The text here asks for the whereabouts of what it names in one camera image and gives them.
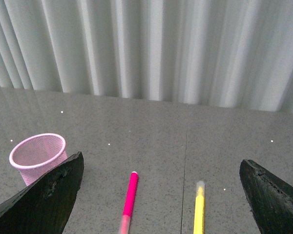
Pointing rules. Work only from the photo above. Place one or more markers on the pink mesh cup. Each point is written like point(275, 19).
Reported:
point(35, 156)

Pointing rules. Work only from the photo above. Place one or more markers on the yellow marker pen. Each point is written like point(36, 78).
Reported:
point(198, 225)

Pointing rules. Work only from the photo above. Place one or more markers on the white pleated curtain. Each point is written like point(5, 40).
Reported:
point(225, 53)

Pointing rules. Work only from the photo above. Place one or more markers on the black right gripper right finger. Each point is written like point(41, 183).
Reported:
point(270, 198)

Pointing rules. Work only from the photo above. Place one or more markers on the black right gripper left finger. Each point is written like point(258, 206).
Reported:
point(44, 207)

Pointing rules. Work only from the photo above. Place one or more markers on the pink marker pen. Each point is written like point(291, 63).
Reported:
point(129, 203)

